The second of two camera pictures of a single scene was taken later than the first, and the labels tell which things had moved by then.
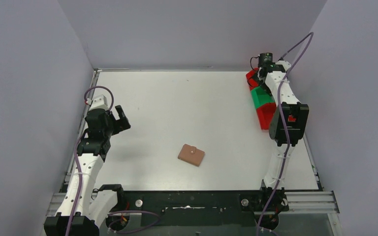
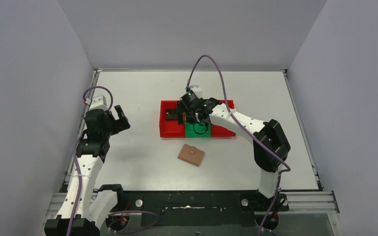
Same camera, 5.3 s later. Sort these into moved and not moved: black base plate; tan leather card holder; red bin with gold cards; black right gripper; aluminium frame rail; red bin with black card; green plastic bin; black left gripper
Moved: red bin with black card; red bin with gold cards; green plastic bin; black right gripper
Not moved: black base plate; aluminium frame rail; black left gripper; tan leather card holder
